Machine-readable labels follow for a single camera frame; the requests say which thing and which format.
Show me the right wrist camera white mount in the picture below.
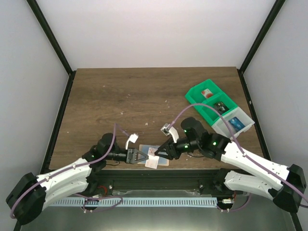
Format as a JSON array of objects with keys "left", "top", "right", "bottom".
[{"left": 160, "top": 123, "right": 179, "bottom": 143}]

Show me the black frame side rail left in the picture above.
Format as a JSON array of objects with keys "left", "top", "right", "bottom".
[{"left": 40, "top": 70, "right": 77, "bottom": 174}]

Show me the black frame post left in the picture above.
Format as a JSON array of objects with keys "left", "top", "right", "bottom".
[{"left": 26, "top": 0, "right": 73, "bottom": 75}]

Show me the black frame post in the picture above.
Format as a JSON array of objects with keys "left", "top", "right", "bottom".
[
  {"left": 26, "top": 0, "right": 73, "bottom": 75},
  {"left": 239, "top": 0, "right": 286, "bottom": 73}
]

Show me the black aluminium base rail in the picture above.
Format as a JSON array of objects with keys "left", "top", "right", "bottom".
[{"left": 83, "top": 169, "right": 234, "bottom": 197}]

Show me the black frame side rail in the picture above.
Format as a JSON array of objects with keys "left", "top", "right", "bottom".
[
  {"left": 40, "top": 70, "right": 77, "bottom": 174},
  {"left": 237, "top": 69, "right": 271, "bottom": 161}
]

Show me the green plastic bin middle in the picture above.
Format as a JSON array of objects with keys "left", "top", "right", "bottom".
[{"left": 197, "top": 93, "right": 238, "bottom": 126}]

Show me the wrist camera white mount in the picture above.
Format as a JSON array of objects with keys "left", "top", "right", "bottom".
[
  {"left": 125, "top": 133, "right": 139, "bottom": 150},
  {"left": 160, "top": 123, "right": 179, "bottom": 143}
]

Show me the green plastic bin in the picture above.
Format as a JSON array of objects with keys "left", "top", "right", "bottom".
[
  {"left": 185, "top": 79, "right": 227, "bottom": 106},
  {"left": 197, "top": 93, "right": 238, "bottom": 126}
]

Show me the black frame post right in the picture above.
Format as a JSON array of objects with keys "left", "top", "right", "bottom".
[{"left": 239, "top": 0, "right": 286, "bottom": 73}]

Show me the black frame side rail right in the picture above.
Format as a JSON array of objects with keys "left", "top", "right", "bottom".
[{"left": 237, "top": 69, "right": 271, "bottom": 161}]

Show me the white plastic bin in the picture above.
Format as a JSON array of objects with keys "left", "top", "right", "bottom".
[{"left": 211, "top": 107, "right": 255, "bottom": 140}]

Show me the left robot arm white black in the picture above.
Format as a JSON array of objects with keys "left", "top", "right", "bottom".
[{"left": 6, "top": 133, "right": 148, "bottom": 225}]

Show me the light blue slotted cable duct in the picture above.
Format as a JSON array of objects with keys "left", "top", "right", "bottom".
[{"left": 52, "top": 197, "right": 218, "bottom": 208}]

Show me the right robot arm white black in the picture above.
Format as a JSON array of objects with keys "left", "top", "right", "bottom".
[{"left": 155, "top": 117, "right": 307, "bottom": 213}]

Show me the green plastic bin far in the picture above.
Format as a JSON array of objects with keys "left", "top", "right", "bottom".
[{"left": 185, "top": 79, "right": 227, "bottom": 106}]

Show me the metal sheet front panel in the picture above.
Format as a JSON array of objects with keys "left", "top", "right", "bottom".
[{"left": 21, "top": 195, "right": 296, "bottom": 231}]

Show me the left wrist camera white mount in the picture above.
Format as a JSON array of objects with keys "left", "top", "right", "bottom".
[{"left": 125, "top": 133, "right": 139, "bottom": 150}]

